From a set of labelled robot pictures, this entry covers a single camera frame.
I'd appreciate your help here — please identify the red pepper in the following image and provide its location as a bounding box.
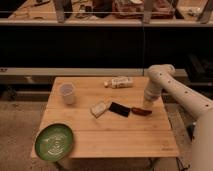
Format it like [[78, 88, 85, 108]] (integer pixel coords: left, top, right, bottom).
[[131, 107, 152, 116]]

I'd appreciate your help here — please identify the white plastic bottle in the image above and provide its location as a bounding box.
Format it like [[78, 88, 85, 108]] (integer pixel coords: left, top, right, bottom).
[[104, 76, 133, 89]]

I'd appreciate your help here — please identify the red tray on shelf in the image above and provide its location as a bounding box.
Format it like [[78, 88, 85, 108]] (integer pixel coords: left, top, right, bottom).
[[113, 0, 175, 18]]

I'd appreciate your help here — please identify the green ceramic bowl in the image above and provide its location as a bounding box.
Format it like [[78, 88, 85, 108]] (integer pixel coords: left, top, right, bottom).
[[34, 123, 74, 162]]

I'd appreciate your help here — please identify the black rectangular pouch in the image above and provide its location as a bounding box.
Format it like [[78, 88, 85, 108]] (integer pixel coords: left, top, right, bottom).
[[109, 102, 130, 117]]

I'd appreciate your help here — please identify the wooden table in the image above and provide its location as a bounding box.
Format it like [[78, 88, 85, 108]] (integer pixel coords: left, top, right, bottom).
[[40, 76, 179, 158]]

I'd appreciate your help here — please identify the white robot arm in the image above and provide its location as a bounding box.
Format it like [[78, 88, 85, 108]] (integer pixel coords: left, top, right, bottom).
[[143, 64, 213, 171]]

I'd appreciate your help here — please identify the translucent plastic cup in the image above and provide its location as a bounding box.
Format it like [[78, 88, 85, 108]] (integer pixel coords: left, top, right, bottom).
[[59, 83, 75, 105]]

